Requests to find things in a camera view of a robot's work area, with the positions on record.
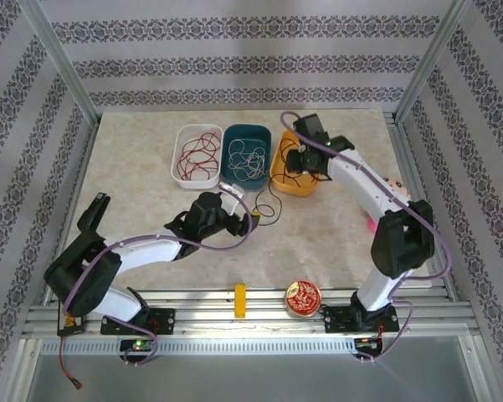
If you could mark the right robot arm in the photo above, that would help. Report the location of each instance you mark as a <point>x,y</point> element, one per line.
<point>351,176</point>

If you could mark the white plastic tray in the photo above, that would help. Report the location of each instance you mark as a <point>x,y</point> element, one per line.
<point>194,184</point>

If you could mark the orange plastic tray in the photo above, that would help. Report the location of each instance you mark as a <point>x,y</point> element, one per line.
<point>295,190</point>

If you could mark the teal plastic tray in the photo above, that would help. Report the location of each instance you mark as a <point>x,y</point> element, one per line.
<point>255,181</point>

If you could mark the yellow rectangular block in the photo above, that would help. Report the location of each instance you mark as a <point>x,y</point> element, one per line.
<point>240,301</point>

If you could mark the pink plush doll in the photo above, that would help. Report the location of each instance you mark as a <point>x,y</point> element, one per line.
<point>397,186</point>

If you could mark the red and gold round tin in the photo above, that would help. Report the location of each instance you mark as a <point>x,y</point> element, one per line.
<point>303,298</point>

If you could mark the black stapler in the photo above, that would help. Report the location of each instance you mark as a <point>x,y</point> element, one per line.
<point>94,207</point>

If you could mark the small circuit board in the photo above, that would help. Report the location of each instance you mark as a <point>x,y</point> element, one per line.
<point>366,343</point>
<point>138,345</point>

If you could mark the black battery charger board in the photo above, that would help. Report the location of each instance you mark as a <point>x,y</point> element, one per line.
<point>69,326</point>

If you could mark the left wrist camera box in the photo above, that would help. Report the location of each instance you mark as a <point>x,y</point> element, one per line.
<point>233,197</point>

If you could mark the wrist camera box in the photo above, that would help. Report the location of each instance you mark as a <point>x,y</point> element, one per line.
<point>233,197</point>
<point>311,127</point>

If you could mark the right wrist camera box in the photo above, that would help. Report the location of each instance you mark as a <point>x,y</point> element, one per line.
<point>311,127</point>

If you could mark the aluminium rail base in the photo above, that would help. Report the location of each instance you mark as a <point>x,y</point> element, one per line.
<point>209,324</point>

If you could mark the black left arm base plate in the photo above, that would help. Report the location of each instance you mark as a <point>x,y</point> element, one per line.
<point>165,320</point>

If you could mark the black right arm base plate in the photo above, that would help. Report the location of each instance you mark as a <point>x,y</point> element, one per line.
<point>335,319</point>

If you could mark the aluminium frame post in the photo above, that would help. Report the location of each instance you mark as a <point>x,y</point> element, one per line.
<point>63,63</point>
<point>433,63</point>

